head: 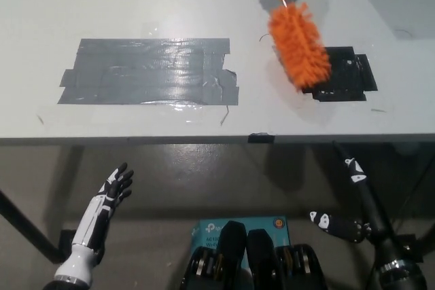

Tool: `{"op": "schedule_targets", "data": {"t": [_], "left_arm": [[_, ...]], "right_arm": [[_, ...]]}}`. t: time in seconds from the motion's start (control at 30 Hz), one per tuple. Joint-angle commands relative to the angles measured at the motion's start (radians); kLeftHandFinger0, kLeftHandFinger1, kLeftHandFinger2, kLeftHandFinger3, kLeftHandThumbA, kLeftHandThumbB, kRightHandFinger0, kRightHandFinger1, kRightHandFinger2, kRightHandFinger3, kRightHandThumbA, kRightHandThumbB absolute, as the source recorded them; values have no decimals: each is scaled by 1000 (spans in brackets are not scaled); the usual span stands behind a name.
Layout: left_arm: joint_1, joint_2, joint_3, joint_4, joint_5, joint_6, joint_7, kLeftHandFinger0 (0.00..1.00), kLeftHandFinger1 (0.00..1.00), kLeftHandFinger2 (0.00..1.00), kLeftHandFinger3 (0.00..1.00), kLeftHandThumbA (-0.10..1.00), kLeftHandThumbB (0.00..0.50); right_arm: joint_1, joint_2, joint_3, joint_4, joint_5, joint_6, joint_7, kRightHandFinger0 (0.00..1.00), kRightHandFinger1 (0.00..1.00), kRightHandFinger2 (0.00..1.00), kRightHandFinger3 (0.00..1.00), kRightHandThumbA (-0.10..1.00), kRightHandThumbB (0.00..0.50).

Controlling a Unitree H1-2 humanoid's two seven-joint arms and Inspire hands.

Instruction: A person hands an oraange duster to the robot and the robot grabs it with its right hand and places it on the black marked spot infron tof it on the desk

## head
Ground clear tape sheet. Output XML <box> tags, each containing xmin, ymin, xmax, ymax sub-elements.
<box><xmin>36</xmin><ymin>99</ymin><xmax>232</xmax><ymax>128</ymax></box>

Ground orange fluffy duster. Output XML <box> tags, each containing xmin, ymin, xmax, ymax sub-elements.
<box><xmin>266</xmin><ymin>0</ymin><xmax>332</xmax><ymax>94</ymax></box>

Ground black slanted table leg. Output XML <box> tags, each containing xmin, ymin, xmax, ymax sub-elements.
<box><xmin>417</xmin><ymin>213</ymin><xmax>435</xmax><ymax>249</ymax></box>
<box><xmin>0</xmin><ymin>187</ymin><xmax>58</xmax><ymax>264</ymax></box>

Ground small black tape strip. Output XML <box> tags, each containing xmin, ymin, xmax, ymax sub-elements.
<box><xmin>247</xmin><ymin>132</ymin><xmax>275</xmax><ymax>144</ymax></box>

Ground black tape patch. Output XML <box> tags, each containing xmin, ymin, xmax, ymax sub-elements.
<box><xmin>300</xmin><ymin>46</ymin><xmax>379</xmax><ymax>103</ymax></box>

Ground black robot legs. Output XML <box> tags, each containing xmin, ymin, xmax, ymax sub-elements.
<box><xmin>179</xmin><ymin>220</ymin><xmax>329</xmax><ymax>290</ymax></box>

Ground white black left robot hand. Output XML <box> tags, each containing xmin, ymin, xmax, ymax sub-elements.
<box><xmin>54</xmin><ymin>162</ymin><xmax>135</xmax><ymax>286</ymax></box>

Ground teal router box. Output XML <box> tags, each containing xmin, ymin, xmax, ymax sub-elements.
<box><xmin>190</xmin><ymin>217</ymin><xmax>292</xmax><ymax>270</ymax></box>

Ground grey duct tape patch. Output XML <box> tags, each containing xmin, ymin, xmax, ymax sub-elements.
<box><xmin>56</xmin><ymin>37</ymin><xmax>241</xmax><ymax>106</ymax></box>

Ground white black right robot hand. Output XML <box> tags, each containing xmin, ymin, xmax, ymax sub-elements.
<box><xmin>309</xmin><ymin>140</ymin><xmax>415</xmax><ymax>272</ymax></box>

